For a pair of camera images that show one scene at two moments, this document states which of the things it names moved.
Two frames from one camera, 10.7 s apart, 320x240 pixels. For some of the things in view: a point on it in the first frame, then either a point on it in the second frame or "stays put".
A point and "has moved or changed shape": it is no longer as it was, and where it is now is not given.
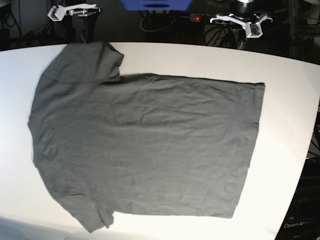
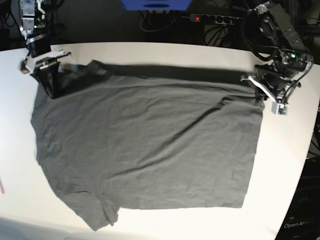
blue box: x=156 y=5 stays put
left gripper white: x=254 y=29 → x=262 y=93
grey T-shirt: x=142 y=144 has moved or changed shape
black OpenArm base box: x=302 y=221 stays put
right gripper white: x=57 y=13 → x=56 y=76
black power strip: x=206 y=18 stays put
